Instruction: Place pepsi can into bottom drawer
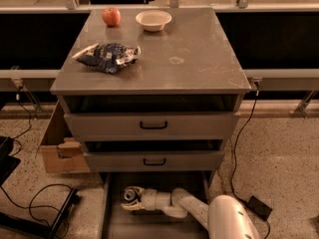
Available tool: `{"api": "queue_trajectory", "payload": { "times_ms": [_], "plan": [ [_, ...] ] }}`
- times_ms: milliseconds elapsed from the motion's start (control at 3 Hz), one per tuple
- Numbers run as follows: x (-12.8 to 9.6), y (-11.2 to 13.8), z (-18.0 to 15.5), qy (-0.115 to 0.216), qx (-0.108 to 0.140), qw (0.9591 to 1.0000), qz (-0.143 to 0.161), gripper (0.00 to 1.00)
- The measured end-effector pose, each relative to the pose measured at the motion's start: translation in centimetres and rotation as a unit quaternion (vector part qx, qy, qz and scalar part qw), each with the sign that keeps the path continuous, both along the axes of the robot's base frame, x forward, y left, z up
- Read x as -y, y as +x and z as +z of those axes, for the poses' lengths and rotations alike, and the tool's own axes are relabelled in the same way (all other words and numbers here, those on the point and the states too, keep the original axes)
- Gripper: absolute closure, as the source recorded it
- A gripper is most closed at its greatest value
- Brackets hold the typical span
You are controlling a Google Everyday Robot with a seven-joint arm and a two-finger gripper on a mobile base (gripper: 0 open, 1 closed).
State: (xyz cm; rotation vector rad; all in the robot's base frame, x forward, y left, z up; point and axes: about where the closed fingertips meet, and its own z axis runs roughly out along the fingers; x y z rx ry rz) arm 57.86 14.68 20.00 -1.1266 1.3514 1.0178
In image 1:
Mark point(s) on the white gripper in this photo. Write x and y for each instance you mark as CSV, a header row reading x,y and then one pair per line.
x,y
151,198

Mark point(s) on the blue pepsi can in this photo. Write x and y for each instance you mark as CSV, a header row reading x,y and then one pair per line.
x,y
130,195

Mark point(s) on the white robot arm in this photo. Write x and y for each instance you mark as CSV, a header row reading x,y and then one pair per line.
x,y
223,218

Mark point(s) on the open bottom grey drawer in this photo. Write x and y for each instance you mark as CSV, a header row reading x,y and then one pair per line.
x,y
118,223

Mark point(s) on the middle grey drawer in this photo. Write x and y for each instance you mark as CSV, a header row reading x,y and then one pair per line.
x,y
154,161

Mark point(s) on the top grey drawer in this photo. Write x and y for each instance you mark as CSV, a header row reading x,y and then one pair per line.
x,y
163,126

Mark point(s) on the grey drawer cabinet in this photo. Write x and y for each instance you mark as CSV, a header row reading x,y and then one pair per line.
x,y
188,67

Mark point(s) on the cardboard box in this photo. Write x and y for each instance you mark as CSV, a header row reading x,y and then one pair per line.
x,y
60,152

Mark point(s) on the black power adapter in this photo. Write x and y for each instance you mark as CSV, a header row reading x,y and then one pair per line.
x,y
259,208

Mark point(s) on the black stand base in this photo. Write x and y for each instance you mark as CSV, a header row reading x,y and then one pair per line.
x,y
41,228

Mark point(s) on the black equipment left edge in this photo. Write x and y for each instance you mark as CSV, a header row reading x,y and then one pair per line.
x,y
7,163

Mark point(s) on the blue chip bag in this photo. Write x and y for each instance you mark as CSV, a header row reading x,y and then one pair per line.
x,y
108,58

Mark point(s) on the white bowl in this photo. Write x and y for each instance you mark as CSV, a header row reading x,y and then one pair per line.
x,y
153,20

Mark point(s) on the red apple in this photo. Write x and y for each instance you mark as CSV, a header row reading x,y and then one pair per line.
x,y
111,16

